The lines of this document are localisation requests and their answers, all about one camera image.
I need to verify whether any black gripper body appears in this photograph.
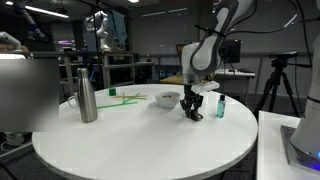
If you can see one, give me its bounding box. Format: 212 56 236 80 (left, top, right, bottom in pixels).
180 83 204 103

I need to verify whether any black knife set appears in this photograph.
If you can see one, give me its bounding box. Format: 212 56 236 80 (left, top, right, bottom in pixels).
185 111 204 122

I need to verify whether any white bowl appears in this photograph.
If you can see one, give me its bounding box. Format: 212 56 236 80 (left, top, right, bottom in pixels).
154 90 181 110

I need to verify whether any teal bottle with blue cap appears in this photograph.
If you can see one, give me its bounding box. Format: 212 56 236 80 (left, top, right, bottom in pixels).
216 94 227 119

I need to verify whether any wooden table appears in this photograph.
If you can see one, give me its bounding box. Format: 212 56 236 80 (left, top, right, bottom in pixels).
158 74 215 90

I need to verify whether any white desk behind tripod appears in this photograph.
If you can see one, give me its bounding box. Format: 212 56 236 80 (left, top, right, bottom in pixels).
213 68 257 98

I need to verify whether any short green stick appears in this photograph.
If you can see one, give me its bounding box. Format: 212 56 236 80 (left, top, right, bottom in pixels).
122 92 141 105

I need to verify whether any orange stick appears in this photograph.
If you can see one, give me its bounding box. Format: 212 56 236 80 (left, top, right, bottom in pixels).
112 95 148 100

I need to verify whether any black monitor on desk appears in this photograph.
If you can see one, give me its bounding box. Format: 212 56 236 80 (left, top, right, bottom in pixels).
219 38 243 65

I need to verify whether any long green stick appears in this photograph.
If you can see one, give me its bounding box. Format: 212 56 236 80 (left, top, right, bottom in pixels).
96 100 139 111

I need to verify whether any white robot side table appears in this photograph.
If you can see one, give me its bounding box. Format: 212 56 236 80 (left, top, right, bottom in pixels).
255 109 320 180

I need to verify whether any stainless steel water bottle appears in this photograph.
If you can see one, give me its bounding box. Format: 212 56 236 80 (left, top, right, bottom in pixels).
76 67 99 124

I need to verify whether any hanging blue cloth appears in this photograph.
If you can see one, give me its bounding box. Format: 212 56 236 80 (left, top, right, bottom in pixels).
106 9 129 45

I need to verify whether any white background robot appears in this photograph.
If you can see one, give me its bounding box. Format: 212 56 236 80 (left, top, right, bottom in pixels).
84 9 111 53

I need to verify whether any white mug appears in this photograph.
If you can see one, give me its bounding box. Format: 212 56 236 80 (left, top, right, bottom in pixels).
67 92 81 110

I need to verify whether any ceiling light tube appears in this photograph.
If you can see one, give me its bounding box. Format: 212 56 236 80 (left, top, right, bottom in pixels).
4 0 71 20

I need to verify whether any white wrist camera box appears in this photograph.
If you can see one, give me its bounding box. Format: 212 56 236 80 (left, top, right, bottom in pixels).
192 80 221 94

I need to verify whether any metal frame robot stand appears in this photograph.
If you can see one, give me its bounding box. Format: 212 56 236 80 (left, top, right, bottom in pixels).
99 51 136 90

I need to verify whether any black camera tripod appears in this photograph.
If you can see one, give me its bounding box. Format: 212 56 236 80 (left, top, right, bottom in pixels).
253 56 313 118

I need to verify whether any black bar camera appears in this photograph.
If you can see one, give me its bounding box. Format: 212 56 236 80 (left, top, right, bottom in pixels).
268 50 299 60

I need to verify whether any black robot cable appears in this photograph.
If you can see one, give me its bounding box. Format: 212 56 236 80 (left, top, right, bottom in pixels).
194 0 314 69

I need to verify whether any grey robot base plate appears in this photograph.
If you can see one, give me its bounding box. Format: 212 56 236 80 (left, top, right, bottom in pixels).
279 124 320 176

